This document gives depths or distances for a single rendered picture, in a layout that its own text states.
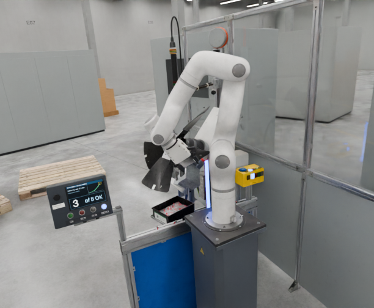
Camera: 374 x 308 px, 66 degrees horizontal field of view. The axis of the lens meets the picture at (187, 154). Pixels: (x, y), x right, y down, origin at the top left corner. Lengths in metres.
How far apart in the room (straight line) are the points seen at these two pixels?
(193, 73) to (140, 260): 1.05
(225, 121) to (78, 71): 6.50
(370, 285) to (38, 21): 14.01
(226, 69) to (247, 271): 1.00
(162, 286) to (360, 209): 1.22
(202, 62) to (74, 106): 6.45
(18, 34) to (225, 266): 13.39
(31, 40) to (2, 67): 7.26
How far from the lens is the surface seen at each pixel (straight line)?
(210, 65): 1.27
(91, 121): 7.79
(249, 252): 1.56
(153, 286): 1.89
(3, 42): 14.02
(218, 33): 2.48
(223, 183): 1.38
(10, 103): 7.16
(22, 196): 4.65
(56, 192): 1.41
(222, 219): 1.48
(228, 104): 1.29
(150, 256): 1.75
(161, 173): 1.97
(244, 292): 1.70
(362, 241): 2.00
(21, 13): 14.35
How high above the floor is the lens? 1.76
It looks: 19 degrees down
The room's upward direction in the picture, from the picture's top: 4 degrees counter-clockwise
